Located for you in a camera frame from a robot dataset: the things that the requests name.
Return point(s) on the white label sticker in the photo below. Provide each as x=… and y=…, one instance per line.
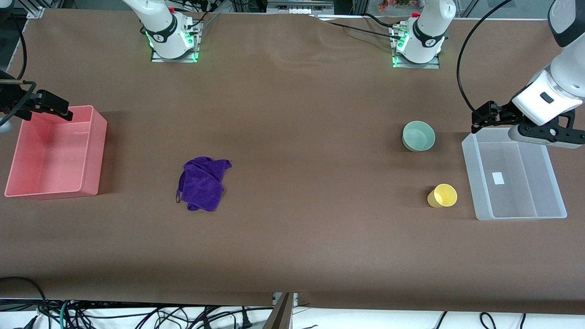
x=498, y=178

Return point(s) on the pink plastic bin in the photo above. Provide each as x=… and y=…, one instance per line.
x=55, y=155

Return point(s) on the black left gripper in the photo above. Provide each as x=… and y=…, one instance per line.
x=504, y=112

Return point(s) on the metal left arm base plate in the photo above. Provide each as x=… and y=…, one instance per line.
x=429, y=65

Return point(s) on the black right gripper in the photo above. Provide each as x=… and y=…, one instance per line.
x=10, y=99

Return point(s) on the yellow cup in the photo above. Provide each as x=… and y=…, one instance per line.
x=442, y=196

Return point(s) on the aluminium frame profile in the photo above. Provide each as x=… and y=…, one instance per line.
x=35, y=9

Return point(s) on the translucent plastic bin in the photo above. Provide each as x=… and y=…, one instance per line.
x=516, y=183

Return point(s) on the purple cloth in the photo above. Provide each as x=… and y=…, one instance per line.
x=203, y=183

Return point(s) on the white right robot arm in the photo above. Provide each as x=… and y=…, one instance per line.
x=164, y=27

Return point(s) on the green bowl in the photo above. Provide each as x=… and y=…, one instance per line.
x=418, y=136

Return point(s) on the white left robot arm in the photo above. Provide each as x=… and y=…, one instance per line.
x=429, y=27

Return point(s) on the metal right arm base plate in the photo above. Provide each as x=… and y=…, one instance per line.
x=176, y=59

